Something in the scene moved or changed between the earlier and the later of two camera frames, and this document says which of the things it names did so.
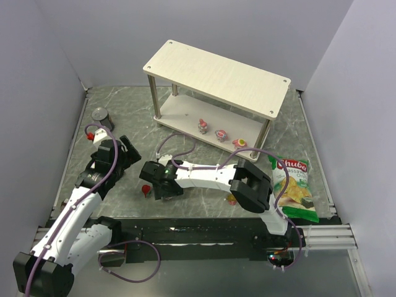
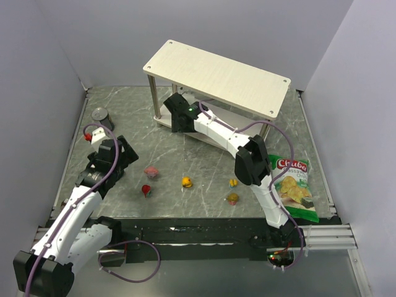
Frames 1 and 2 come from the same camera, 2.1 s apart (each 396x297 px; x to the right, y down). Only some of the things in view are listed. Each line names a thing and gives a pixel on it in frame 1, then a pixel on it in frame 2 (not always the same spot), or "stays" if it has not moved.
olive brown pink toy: [231, 199] stays
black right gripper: [148, 171] to [172, 103]
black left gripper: [124, 151] stays
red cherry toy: [145, 189] stays
